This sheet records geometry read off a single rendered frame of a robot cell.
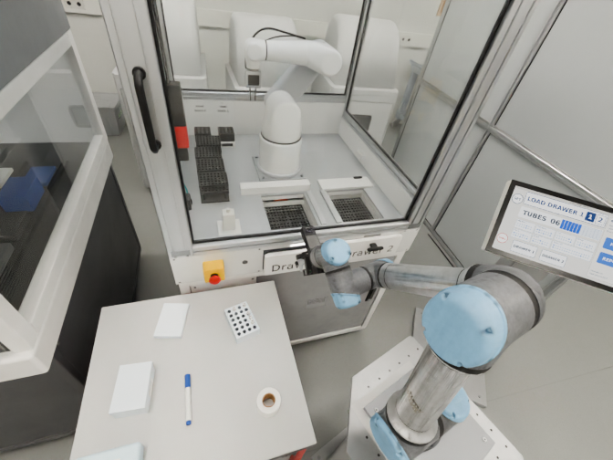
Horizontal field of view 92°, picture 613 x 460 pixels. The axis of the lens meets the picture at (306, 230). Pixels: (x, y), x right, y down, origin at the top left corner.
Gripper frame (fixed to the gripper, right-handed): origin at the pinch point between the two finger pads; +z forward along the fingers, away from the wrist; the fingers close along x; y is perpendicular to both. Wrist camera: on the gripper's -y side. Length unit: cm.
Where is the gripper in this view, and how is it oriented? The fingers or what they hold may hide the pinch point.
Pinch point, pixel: (303, 256)
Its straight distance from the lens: 114.4
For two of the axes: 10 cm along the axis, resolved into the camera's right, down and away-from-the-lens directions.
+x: 9.5, -1.0, 2.9
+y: 1.5, 9.8, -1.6
